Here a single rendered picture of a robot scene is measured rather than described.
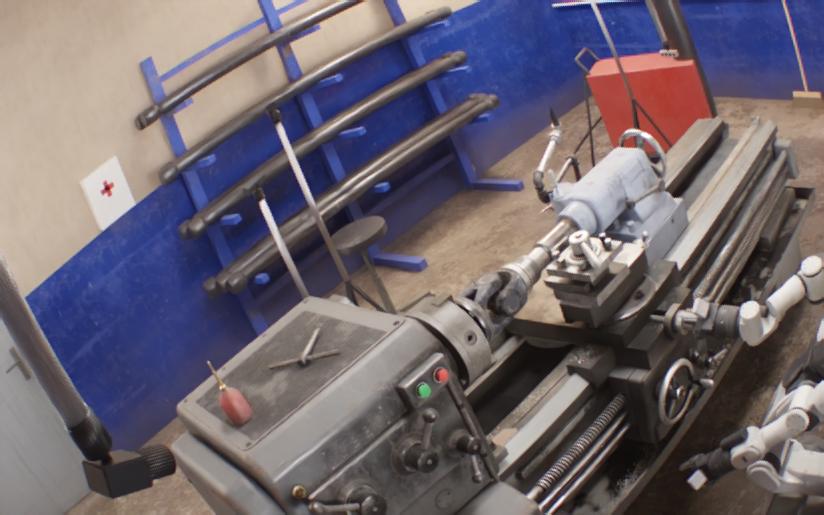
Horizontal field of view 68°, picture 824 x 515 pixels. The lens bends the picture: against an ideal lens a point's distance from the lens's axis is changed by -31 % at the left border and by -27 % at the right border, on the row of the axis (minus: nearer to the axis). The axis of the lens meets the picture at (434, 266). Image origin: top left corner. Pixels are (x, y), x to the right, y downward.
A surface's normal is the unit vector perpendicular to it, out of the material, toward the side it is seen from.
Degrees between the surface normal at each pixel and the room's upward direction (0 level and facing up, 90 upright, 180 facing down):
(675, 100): 90
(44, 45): 90
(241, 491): 47
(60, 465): 90
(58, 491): 90
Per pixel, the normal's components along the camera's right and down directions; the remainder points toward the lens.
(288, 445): 0.20, -0.53
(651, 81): -0.40, 0.54
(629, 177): 0.59, -0.04
